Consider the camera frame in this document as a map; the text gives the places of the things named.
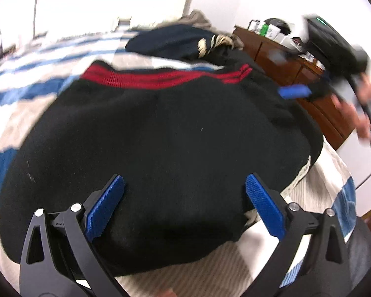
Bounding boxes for black varsity jacket red stripes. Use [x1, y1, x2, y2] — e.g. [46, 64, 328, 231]
[0, 61, 323, 275]

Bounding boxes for dark navy clothes pile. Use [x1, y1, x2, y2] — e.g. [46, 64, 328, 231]
[125, 10, 245, 66]

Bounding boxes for person's right hand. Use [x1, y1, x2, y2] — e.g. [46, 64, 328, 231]
[331, 74, 371, 141]

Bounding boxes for brown wooden dresser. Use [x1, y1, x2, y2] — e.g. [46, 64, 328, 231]
[233, 26, 352, 149]

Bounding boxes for clutter on dresser top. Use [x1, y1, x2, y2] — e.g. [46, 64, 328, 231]
[246, 17, 327, 69]

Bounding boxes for blue white checkered bedspread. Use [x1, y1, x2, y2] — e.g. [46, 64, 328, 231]
[0, 31, 357, 296]

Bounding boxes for white framed headboard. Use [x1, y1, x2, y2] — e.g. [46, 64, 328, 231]
[33, 0, 191, 38]

